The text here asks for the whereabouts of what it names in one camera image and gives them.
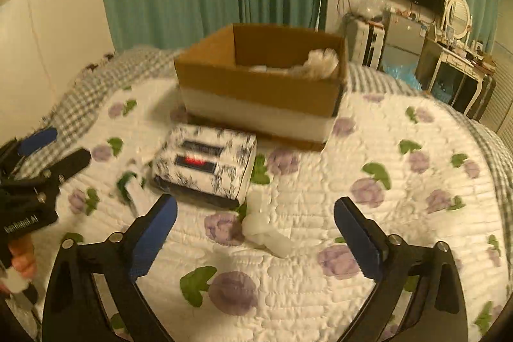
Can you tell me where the blue plastic bag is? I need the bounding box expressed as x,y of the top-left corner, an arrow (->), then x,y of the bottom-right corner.
380,59 -> 423,91

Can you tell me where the heap of clear plastic bags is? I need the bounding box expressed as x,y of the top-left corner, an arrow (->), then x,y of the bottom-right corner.
353,0 -> 391,23

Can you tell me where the purple floral white quilt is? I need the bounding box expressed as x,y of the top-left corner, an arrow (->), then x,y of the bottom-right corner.
38,78 -> 511,342

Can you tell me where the grey mini fridge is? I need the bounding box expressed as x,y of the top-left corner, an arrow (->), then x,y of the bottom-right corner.
381,11 -> 429,67

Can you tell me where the white oval vanity mirror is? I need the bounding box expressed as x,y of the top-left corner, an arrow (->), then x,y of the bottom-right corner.
442,0 -> 474,41

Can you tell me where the grey checked bedsheet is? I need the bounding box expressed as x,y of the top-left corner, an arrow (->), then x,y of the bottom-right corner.
14,46 -> 513,206

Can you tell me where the person's left hand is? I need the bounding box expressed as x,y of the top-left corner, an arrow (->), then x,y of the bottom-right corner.
0,235 -> 39,298

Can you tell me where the leaf-print tissue pack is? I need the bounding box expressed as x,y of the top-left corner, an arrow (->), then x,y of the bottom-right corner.
150,123 -> 258,210

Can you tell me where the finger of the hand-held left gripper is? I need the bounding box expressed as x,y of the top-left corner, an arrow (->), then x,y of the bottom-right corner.
0,127 -> 58,166
24,148 -> 91,186

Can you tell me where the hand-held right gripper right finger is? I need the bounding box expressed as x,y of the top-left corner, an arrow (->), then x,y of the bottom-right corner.
334,197 -> 469,342

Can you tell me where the white soft packet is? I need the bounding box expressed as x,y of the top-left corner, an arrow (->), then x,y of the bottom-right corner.
248,63 -> 293,75

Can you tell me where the green and white wrapper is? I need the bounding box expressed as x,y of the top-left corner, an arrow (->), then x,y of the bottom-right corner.
115,160 -> 150,215

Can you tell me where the white and black suitcase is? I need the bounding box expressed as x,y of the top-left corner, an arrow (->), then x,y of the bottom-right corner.
345,18 -> 386,69

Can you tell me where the white vanity table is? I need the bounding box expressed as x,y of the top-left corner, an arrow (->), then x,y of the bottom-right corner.
415,35 -> 497,117

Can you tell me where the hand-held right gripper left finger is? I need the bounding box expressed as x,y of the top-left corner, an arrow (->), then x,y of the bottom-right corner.
42,194 -> 178,342

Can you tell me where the brown cardboard box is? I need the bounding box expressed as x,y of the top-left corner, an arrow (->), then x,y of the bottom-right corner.
173,22 -> 348,152

